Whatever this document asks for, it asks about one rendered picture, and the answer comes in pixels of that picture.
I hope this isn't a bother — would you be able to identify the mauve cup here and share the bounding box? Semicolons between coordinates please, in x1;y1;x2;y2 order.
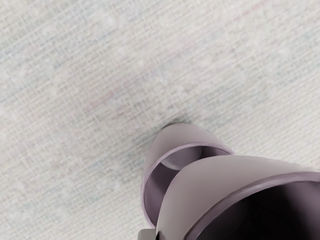
154;154;320;240
140;122;236;230

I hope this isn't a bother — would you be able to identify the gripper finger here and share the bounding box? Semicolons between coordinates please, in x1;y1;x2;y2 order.
137;228;158;240

